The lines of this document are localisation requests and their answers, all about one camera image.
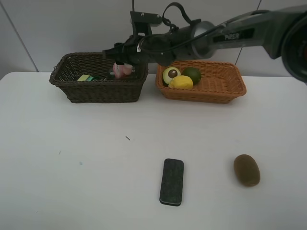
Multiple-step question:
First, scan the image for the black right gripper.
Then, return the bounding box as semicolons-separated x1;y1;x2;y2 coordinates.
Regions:
103;33;192;66

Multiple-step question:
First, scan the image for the pink bottle white cap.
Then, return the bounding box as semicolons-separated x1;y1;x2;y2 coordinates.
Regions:
113;63;133;79

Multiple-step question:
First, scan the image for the halved avocado with pit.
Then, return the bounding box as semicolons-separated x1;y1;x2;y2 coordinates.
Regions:
162;67;181;87

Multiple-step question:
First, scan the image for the yellow lemon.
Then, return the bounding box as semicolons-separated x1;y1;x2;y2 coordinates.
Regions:
168;75;193;89

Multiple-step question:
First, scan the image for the dark green lime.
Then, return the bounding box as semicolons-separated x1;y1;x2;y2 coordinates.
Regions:
182;67;201;85

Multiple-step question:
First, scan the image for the grey felt board eraser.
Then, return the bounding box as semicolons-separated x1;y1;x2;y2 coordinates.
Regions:
159;158;184;207

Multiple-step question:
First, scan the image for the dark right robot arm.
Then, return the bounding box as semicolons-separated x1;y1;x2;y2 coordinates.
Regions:
103;2;307;82

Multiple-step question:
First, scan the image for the dark brown wicker basket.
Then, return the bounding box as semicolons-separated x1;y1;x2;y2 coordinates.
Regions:
49;52;148;103

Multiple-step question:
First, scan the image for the orange wicker basket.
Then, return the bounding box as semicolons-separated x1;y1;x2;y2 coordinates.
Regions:
155;60;247;104

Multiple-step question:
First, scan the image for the brown kiwi fruit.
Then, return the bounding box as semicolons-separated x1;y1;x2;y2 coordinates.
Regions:
234;154;260;187

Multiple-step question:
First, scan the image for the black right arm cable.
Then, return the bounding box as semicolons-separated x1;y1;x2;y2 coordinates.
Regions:
138;2;231;53

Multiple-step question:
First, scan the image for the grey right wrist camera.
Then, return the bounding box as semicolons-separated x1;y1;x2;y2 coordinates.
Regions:
130;11;163;36

